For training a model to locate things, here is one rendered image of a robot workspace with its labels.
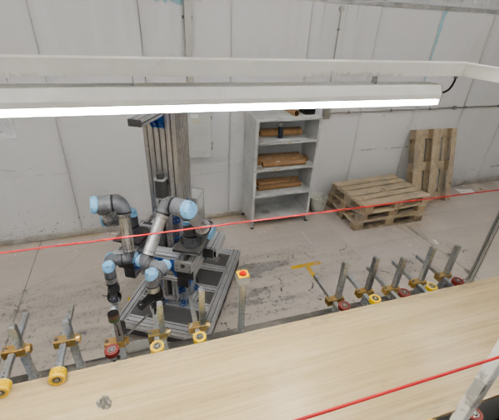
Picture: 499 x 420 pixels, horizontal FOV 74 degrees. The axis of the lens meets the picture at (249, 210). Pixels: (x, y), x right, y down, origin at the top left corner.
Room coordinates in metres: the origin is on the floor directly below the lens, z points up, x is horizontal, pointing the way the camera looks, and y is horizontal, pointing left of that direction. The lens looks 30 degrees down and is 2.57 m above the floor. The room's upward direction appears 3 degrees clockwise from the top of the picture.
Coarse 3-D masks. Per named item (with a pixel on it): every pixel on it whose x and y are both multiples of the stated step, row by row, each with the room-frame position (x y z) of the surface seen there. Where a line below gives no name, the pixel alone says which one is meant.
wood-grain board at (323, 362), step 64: (320, 320) 1.53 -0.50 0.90; (384, 320) 1.56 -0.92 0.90; (448, 320) 1.58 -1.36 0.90; (64, 384) 1.02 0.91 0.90; (128, 384) 1.04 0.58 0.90; (192, 384) 1.05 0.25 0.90; (256, 384) 1.07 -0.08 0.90; (320, 384) 1.09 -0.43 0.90; (384, 384) 1.11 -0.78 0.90; (448, 384) 1.12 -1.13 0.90
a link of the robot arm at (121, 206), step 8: (112, 200) 1.86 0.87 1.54; (120, 200) 1.88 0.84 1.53; (120, 208) 1.85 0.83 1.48; (128, 208) 1.88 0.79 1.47; (120, 216) 1.85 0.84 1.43; (128, 216) 1.87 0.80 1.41; (120, 224) 1.84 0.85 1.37; (128, 224) 1.85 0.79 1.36; (128, 232) 1.82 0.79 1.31; (128, 240) 1.81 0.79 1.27; (128, 248) 1.79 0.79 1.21; (128, 256) 1.77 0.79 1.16; (136, 256) 1.78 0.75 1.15
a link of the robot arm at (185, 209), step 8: (176, 200) 1.81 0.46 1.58; (184, 200) 1.81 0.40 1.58; (168, 208) 1.79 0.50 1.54; (176, 208) 1.77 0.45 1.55; (184, 208) 1.76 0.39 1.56; (192, 208) 1.80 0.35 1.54; (184, 216) 1.75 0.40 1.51; (192, 216) 1.79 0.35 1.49; (192, 224) 1.89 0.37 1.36; (200, 224) 1.92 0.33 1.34; (208, 224) 2.02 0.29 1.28; (200, 232) 1.98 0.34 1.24; (208, 232) 2.00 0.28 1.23
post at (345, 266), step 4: (344, 264) 1.80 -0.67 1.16; (348, 264) 1.80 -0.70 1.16; (344, 268) 1.79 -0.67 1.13; (340, 272) 1.82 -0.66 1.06; (344, 272) 1.79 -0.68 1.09; (340, 276) 1.81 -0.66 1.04; (344, 276) 1.80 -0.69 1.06; (340, 280) 1.80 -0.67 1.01; (344, 280) 1.80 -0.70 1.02; (340, 284) 1.79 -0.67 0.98; (344, 284) 1.80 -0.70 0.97; (340, 288) 1.79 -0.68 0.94; (336, 292) 1.82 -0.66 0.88; (340, 292) 1.80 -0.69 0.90; (336, 296) 1.81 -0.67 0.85; (340, 296) 1.80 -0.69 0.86; (332, 308) 1.81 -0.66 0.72
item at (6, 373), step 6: (24, 312) 1.42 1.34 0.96; (24, 318) 1.38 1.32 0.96; (24, 324) 1.34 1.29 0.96; (24, 330) 1.31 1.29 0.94; (12, 354) 1.13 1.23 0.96; (6, 360) 1.10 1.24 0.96; (12, 360) 1.11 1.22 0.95; (6, 366) 1.07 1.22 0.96; (12, 366) 1.09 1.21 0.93; (6, 372) 1.03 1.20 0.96; (0, 378) 1.00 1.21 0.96
